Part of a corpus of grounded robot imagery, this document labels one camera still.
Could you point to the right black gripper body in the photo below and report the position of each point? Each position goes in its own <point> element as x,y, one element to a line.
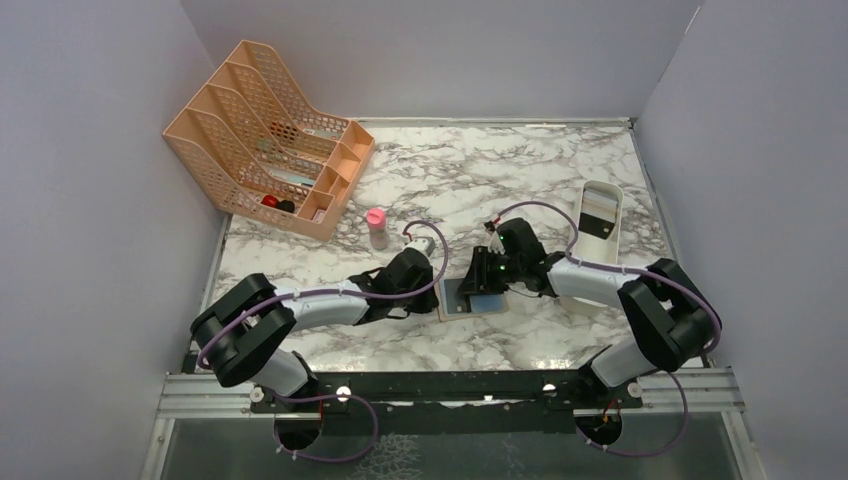
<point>515,267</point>

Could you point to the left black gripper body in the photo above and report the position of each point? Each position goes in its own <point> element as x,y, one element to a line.
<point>417,304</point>

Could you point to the black credit card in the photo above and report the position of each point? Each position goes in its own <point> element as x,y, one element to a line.
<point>453,301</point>

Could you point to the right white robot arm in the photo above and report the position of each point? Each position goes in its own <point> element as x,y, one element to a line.
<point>669,319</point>

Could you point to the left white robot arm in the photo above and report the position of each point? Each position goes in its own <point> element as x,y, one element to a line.
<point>240,334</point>

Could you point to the pink capped small bottle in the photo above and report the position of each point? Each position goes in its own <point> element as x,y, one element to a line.
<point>377,226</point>

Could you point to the white oblong tray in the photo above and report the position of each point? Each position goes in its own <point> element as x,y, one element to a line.
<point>593,272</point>

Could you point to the black round object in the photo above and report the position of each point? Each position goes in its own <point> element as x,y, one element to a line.
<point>286,206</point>

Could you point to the red round object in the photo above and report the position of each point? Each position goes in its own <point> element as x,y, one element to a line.
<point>270,201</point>

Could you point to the peach mesh file organizer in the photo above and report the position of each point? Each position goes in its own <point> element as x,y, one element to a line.
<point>250,132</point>

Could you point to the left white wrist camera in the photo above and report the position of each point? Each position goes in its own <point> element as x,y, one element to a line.
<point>423,244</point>

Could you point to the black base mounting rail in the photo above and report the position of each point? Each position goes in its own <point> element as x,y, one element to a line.
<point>435,403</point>

